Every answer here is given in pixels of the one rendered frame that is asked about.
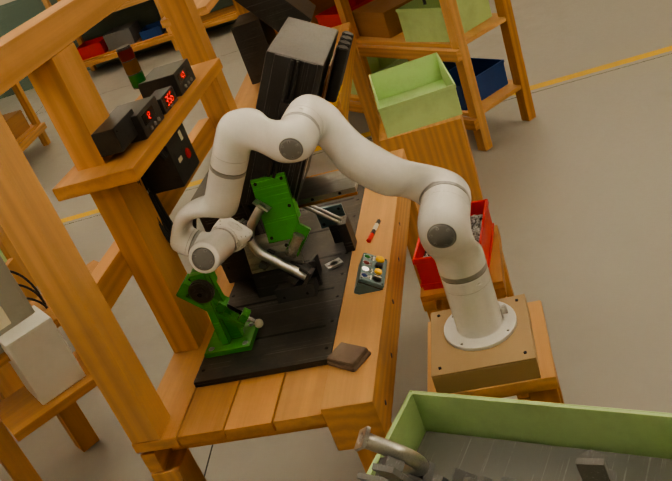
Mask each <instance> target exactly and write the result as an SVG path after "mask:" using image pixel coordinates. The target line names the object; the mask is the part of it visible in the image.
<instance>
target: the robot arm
mask: <svg viewBox="0 0 672 481"><path fill-rule="evenodd" d="M317 145H318V146H320V147H321V148H322V149H323V150H324V152H325V153H326V154H327V155H328V157H329V158H330V159H331V160H332V162H333V163H334V165H335V166H336V167H337V169H338V170H339V171H340V172H341V173H342V174H343V175H345V176H346V177H348V178H349V179H351V180H352V181H354V182H356V183H358V184H359V185H361V186H363V187H365V188H367V189H369V190H371V191H373V192H375V193H378V194H381V195H384V196H391V197H404V198H407V199H410V200H412V201H414V202H416V203H417V204H419V205H420V207H419V213H418V221H417V226H418V234H419V238H420V242H421V244H422V246H423V248H424V250H425V251H426V252H427V253H428V254H429V255H430V256H431V257H432V258H433V259H434V260H435V263H436V266H437V269H438V272H439V275H440V278H441V281H442V284H443V287H444V290H445V293H446V297H447V300H448V303H449V306H450V309H451V312H452V314H451V315H450V317H449V318H448V319H447V321H446V322H445V325H444V335H445V338H446V340H447V341H448V343H449V344H451V345H452V346H453V347H455V348H457V349H461V350H465V351H480V350H485V349H489V348H492V347H495V346H497V345H499V344H501V343H502V342H504V341H505V340H507V339H508V338H509V337H510V336H511V335H512V333H513V332H514V330H515V328H516V326H517V317H516V313H515V311H514V310H513V309H512V308H511V307H510V306H509V305H507V304H505V303H503V302H500V301H498V300H497V297H496V293H495V290H494V286H493V283H492V279H491V276H490V272H489V268H488V265H487V261H486V258H485V254H484V251H483V248H482V246H481V245H480V243H479V242H477V241H476V240H475V238H474V236H473V233H472V229H471V223H470V212H471V191H470V188H469V186H468V184H467V182H466V181H465V180H464V179H463V178H462V177H461V176H459V175H458V174H456V173H454V172H452V171H450V170H447V169H444V168H441V167H437V166H432V165H428V164H423V163H417V162H413V161H409V160H405V159H402V158H400V157H398V156H395V155H394V154H392V153H390V152H388V151H386V150H385V149H383V148H381V147H380V146H378V145H376V144H374V143H373V142H371V141H369V140H368V139H366V138H365V137H364V136H362V135H361V134H360V133H359V132H358V131H357V130H356V129H355V128H354V127H353V126H352V125H351V124H350V123H349V122H348V121H347V120H346V118H345V117H344V116H343V115H342V114H341V112H340V111H339V110H338V109H337V108H336V107H335V106H334V105H332V104H331V103H330V102H328V101H327V100H325V99H323V98H321V97H319V96H316V95H312V94H305V95H302V96H299V97H297V98H296V99H295V100H293V101H292V102H291V103H290V105H289V106H288V108H287V109H286V111H285V113H284V114H283V116H282V118H281V120H273V119H270V118H268V117H267V116H266V115H265V114H264V113H263V112H261V111H260V110H257V109H254V108H240V109H236V110H232V111H230V112H228V113H226V114H225V115H224V116H223V117H222V118H221V119H220V121H219V123H218V125H217V128H216V132H215V137H214V142H213V148H212V154H211V160H210V166H209V172H208V179H207V185H206V191H205V195H204V196H201V197H198V198H196V199H193V200H192V201H190V202H188V203H187V204H186V205H185V206H183V207H182V208H181V209H180V210H179V212H178V213H177V215H176V216H175V219H174V222H173V225H172V230H171V236H170V246H171V248H172V249H173V250H174V251H175V252H177V253H180V254H182V255H185V256H188V258H189V262H190V264H191V266H192V267H193V268H194V269H195V270H196V271H198V272H200V273H205V274H207V273H211V272H213V271H215V270H216V269H217V268H218V267H219V266H220V265H221V264H222V263H223V262H224V261H225V260H226V259H227V258H228V257H229V256H231V255H232V254H233V253H234V252H237V251H239V250H241V249H243V248H244V247H245V246H246V245H247V242H250V241H252V239H253V236H252V235H253V232H252V230H251V229H249V228H248V227H247V225H246V223H247V220H245V219H244V218H242V219H241V220H238V221H236V220H234V219H233V218H231V217H232V216H234V215H235V214H236V212H237V210H238V207H239V203H240V199H241V194H242V190H243V185H244V181H245V176H246V171H247V167H248V162H249V157H250V152H251V150H254V151H257V152H259V153H261V154H263V155H265V156H267V157H269V158H270V159H272V160H274V161H277V162H280V163H296V162H300V161H303V160H305V159H307V158H308V157H310V156H311V155H312V154H313V152H314V151H315V149H316V147H317ZM202 217H209V218H220V219H219V220H218V221H217V222H216V223H215V225H214V226H213V228H212V230H211V231H210V232H205V231H201V230H198V229H196V228H194V227H193V219H196V218H202ZM244 220H245V221H244Z"/></svg>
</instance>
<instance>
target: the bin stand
mask: <svg viewBox="0 0 672 481"><path fill-rule="evenodd" d="M489 272H490V276H491V279H492V283H493V286H494V290H495V293H496V297H497V299H501V298H506V297H511V296H514V292H513V289H512V285H511V281H510V277H509V273H508V270H507V266H506V262H505V258H504V254H503V251H502V243H501V237H500V233H499V229H498V226H497V225H495V226H494V236H493V244H492V253H491V261H490V269H489ZM420 298H421V301H422V305H423V308H424V311H425V312H426V311H427V313H428V316H429V319H430V322H431V313H432V312H437V311H442V310H447V309H450V306H449V303H448V300H447V297H446V293H445V290H444V288H440V289H432V290H424V289H423V287H422V288H421V290H420ZM439 299H440V300H439ZM525 397H529V393H527V394H521V395H517V398H518V399H519V398H525Z"/></svg>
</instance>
